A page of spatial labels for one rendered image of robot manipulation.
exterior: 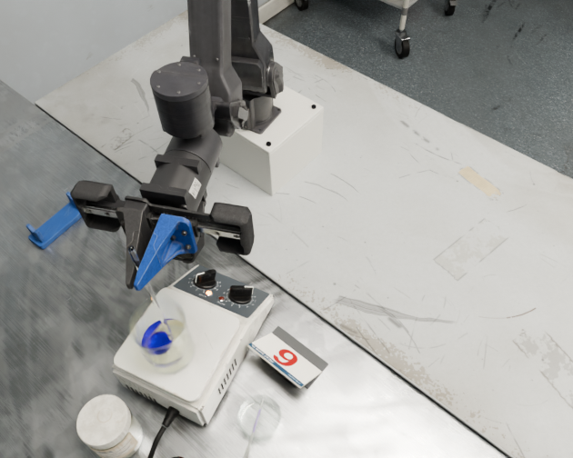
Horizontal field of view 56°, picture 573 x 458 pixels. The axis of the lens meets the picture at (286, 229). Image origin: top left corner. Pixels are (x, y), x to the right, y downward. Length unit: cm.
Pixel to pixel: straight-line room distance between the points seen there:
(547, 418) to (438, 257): 26
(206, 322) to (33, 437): 27
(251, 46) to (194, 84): 22
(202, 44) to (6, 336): 50
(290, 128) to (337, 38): 198
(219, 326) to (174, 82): 31
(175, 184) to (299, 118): 37
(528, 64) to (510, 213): 194
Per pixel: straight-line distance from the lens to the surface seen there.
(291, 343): 77
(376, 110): 107
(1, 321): 90
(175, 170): 58
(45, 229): 95
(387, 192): 93
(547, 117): 260
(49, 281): 90
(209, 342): 69
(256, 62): 76
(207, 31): 63
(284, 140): 86
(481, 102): 258
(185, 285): 76
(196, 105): 56
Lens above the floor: 161
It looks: 54 degrees down
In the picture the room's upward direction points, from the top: 2 degrees counter-clockwise
